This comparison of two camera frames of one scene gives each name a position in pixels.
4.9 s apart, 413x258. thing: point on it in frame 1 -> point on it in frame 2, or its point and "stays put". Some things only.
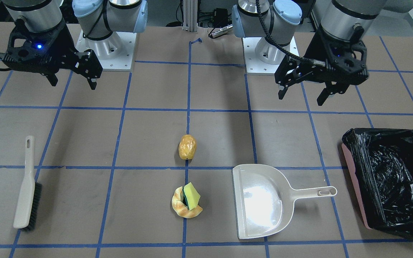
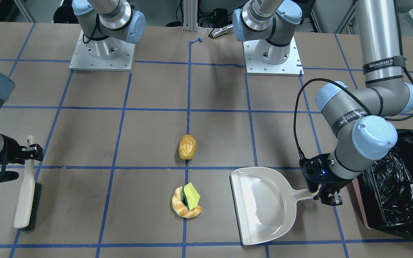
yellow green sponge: [191, 197] stays put
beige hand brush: [28, 203] stays put
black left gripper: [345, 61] -> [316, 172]
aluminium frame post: [190, 23] stays put
